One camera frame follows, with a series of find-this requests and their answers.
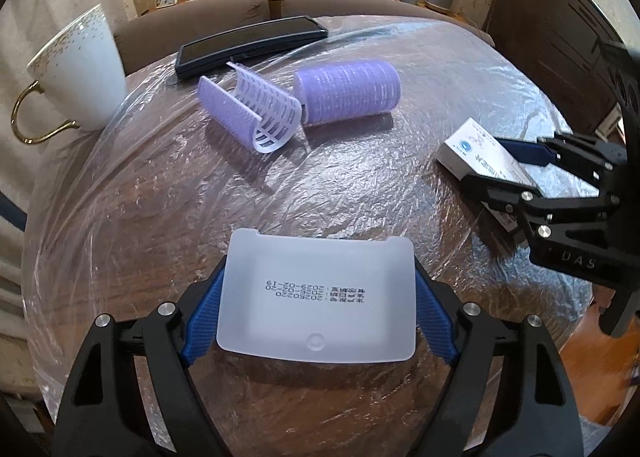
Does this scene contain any white medicine box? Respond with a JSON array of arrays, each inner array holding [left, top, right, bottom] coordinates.
[[436, 118, 538, 188]]

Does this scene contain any translucent white plastic box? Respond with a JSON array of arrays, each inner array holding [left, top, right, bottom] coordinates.
[[216, 229, 416, 365]]

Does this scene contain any purple hair roller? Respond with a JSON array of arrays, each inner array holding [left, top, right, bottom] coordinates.
[[293, 60, 401, 127]]

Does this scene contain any purple roller clip cover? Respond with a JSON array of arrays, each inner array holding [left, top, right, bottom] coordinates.
[[198, 62, 303, 154]]

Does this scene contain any dark wooden cabinet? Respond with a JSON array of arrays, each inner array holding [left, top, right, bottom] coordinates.
[[484, 0, 639, 133]]

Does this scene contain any dark blue smartphone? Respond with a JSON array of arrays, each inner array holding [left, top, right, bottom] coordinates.
[[175, 15, 329, 80]]

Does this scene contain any brown sofa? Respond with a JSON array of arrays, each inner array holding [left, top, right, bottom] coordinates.
[[113, 0, 494, 74]]

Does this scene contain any white gold-handled mug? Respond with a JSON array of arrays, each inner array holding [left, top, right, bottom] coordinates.
[[10, 4, 128, 145]]

